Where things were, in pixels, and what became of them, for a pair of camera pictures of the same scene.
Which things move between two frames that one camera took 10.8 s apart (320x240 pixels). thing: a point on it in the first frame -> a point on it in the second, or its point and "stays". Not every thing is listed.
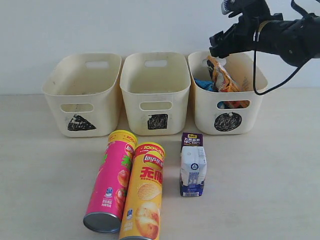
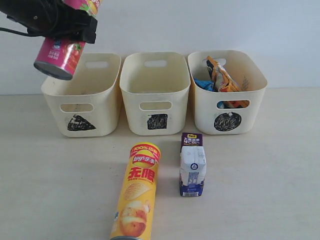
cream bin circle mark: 232,113 stays
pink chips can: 103,213 -> 58,57
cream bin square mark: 156,87 stays
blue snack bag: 209,85 stays
